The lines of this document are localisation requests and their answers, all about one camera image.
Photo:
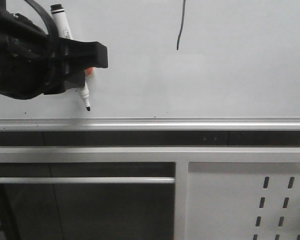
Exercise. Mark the large whiteboard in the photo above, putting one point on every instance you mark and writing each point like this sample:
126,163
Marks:
178,65

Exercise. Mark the white marker black tip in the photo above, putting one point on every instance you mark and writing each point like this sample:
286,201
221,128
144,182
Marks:
61,21

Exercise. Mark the white horizontal rod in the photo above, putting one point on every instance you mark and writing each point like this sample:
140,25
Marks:
87,180

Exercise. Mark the red round magnet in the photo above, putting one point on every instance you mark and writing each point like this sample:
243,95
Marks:
89,72

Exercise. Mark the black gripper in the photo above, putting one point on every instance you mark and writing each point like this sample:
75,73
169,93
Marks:
34,62

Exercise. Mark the grey whiteboard stand frame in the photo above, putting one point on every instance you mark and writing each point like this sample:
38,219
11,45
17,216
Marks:
220,193

